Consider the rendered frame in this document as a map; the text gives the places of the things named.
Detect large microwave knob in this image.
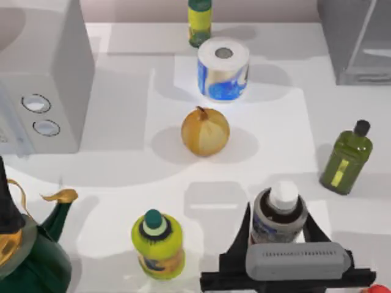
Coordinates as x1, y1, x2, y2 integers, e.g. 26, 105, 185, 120
21, 93, 52, 114

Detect yellow-green bottle, green cap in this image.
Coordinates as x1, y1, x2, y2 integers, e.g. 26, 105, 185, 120
131, 208, 186, 280

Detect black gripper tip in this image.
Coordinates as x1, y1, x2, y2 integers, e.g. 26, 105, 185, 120
0, 155, 26, 236

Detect grey cabinet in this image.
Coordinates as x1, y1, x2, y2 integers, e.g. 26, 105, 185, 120
316, 0, 391, 87

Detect grey can with white cap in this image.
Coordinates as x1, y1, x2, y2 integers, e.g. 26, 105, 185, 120
250, 180, 309, 245

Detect pale grey rounded box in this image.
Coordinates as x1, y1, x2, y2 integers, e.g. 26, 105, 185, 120
246, 242, 350, 281

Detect small microwave knob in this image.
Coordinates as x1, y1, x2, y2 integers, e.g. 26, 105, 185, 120
32, 119, 61, 137

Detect olive green bottle, black cap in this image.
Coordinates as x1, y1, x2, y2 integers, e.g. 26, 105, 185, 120
318, 119, 374, 195

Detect dark green teapot, gold spout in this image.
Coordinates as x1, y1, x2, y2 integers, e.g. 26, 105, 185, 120
0, 179, 79, 293

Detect green bottle with yellow label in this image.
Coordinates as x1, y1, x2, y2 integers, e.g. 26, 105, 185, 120
187, 0, 213, 48

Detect pale microwave oven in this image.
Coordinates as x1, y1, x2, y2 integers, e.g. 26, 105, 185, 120
0, 0, 95, 156

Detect yellow onion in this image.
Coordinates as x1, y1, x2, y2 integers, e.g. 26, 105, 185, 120
180, 106, 230, 157

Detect blue wrapped toilet paper roll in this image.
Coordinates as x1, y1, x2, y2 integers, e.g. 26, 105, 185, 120
197, 37, 250, 102

